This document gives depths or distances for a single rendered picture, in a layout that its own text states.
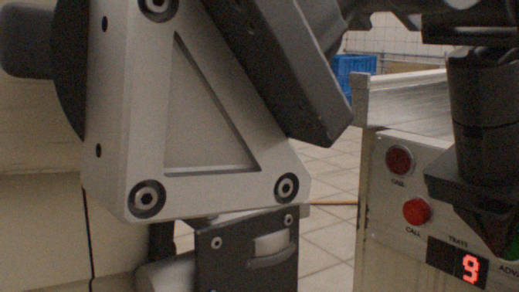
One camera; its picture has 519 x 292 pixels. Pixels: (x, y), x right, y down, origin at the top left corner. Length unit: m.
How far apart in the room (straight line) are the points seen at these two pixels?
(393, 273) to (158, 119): 0.52
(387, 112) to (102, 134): 0.46
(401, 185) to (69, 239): 0.37
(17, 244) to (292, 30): 0.25
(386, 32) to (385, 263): 5.10
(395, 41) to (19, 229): 5.36
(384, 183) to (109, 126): 0.44
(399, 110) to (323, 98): 0.45
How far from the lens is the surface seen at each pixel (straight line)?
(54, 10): 0.21
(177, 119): 0.19
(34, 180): 0.34
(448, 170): 0.45
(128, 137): 0.18
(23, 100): 0.27
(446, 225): 0.55
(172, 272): 0.37
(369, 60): 5.35
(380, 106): 0.60
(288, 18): 0.17
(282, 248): 0.40
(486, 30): 0.39
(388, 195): 0.58
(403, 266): 0.64
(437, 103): 0.70
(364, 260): 0.68
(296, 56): 0.17
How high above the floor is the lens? 0.97
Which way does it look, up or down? 16 degrees down
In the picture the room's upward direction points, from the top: straight up
